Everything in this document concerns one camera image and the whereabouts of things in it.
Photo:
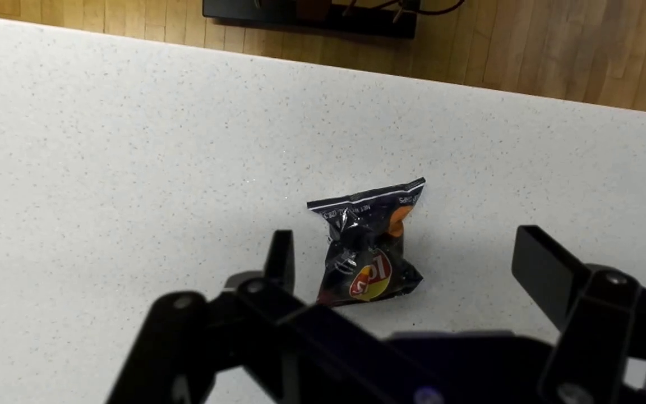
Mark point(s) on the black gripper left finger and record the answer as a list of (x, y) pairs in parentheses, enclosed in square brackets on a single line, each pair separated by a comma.
[(263, 329)]

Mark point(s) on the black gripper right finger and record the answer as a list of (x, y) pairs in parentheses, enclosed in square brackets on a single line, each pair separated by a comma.
[(600, 314)]

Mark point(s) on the dark snack chip packet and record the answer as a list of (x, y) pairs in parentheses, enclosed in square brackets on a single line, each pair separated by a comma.
[(368, 247)]

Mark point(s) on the black flat floor base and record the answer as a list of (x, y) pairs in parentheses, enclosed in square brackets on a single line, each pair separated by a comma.
[(315, 15)]

